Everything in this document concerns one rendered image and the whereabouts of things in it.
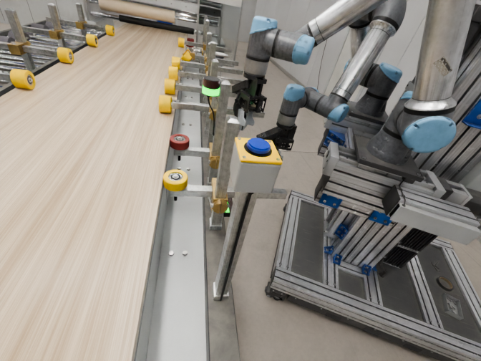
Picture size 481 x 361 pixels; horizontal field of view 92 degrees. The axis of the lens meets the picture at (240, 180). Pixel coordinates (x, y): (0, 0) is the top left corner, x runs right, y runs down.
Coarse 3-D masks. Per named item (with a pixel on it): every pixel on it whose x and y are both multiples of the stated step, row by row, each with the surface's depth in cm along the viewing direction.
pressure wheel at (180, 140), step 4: (172, 136) 96; (176, 136) 97; (180, 136) 98; (184, 136) 98; (172, 140) 94; (176, 140) 94; (180, 140) 96; (184, 140) 95; (188, 140) 96; (172, 144) 94; (176, 144) 93; (180, 144) 94; (184, 144) 94; (188, 144) 97; (176, 148) 95; (180, 148) 95; (184, 148) 96; (180, 156) 102
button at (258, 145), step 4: (248, 140) 39; (252, 140) 38; (256, 140) 38; (260, 140) 39; (264, 140) 39; (248, 144) 38; (252, 144) 37; (256, 144) 38; (260, 144) 38; (264, 144) 38; (268, 144) 38; (248, 148) 37; (252, 148) 37; (256, 148) 37; (260, 148) 37; (264, 148) 37; (268, 148) 38; (256, 152) 37; (260, 152) 37; (264, 152) 37
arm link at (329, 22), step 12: (348, 0) 66; (360, 0) 65; (372, 0) 64; (384, 0) 64; (324, 12) 70; (336, 12) 68; (348, 12) 67; (360, 12) 67; (312, 24) 72; (324, 24) 71; (336, 24) 70; (348, 24) 70; (312, 36) 73; (324, 36) 73
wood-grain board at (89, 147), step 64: (64, 64) 137; (128, 64) 158; (0, 128) 81; (64, 128) 88; (128, 128) 96; (0, 192) 61; (64, 192) 65; (128, 192) 69; (0, 256) 49; (64, 256) 51; (128, 256) 54; (0, 320) 41; (64, 320) 42; (128, 320) 44
